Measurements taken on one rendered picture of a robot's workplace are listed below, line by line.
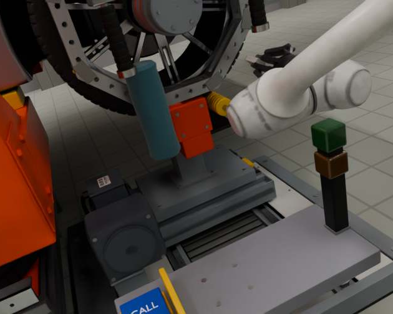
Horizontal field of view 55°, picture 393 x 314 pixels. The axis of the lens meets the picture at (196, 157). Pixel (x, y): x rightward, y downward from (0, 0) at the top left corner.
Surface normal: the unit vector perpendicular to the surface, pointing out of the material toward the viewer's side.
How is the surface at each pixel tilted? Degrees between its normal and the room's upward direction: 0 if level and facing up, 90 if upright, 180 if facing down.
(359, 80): 77
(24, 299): 90
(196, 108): 90
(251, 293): 0
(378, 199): 0
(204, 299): 0
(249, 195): 90
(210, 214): 90
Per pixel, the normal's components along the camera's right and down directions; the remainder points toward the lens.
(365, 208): -0.24, -0.86
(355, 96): 0.30, 0.41
